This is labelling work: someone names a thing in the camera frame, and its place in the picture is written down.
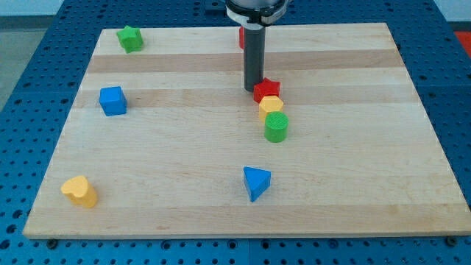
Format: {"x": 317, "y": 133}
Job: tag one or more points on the robot arm flange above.
{"x": 256, "y": 14}

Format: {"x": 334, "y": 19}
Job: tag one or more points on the green cylinder block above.
{"x": 276, "y": 127}

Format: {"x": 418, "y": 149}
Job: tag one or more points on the yellow hexagon block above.
{"x": 269, "y": 104}

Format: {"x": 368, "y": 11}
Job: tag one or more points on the blue triangle block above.
{"x": 256, "y": 181}

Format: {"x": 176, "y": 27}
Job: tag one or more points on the red star block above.
{"x": 266, "y": 88}

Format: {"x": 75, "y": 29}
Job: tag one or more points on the wooden board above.
{"x": 361, "y": 158}

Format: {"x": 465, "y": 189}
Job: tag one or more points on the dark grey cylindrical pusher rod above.
{"x": 254, "y": 51}

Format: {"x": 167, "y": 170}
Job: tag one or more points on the red block behind rod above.
{"x": 241, "y": 37}

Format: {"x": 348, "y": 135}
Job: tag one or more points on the blue cube block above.
{"x": 113, "y": 101}

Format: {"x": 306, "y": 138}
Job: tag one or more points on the green star block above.
{"x": 130, "y": 39}

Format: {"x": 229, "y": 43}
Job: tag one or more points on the yellow heart block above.
{"x": 80, "y": 191}

